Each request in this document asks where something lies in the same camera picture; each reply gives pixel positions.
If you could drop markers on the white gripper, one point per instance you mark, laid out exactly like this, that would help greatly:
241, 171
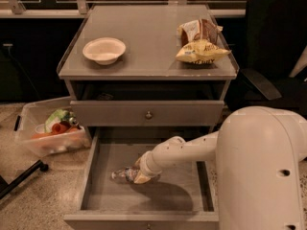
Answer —
146, 164

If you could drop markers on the clear plastic water bottle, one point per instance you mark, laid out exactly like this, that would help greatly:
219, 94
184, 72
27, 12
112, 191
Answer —
127, 174

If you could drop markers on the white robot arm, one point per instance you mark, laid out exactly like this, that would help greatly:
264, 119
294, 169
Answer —
257, 151

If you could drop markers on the open grey bottom drawer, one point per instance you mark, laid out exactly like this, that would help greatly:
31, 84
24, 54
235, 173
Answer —
181, 199

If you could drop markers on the closed grey upper drawer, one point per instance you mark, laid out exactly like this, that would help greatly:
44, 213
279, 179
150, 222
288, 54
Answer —
147, 113

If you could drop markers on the grey drawer cabinet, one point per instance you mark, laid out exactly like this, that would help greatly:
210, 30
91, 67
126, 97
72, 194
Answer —
148, 70

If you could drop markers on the orange items in bin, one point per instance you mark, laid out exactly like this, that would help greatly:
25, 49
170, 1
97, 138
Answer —
57, 129

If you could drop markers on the green white bag in bin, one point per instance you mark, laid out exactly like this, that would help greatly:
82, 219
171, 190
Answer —
60, 115

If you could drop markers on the clear plastic storage bin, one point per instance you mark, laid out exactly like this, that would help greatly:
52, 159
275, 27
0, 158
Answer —
32, 120

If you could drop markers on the white paper bowl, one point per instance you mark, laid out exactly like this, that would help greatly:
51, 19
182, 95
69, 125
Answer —
105, 50

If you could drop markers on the black chair leg with caster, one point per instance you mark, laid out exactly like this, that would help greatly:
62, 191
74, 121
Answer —
6, 188

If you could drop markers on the yellow chip bag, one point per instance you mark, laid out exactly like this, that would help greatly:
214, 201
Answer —
201, 52

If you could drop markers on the brown white snack bag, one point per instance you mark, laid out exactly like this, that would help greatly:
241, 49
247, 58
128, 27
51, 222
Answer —
198, 29

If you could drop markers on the black office chair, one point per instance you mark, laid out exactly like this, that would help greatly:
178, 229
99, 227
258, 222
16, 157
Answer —
275, 38

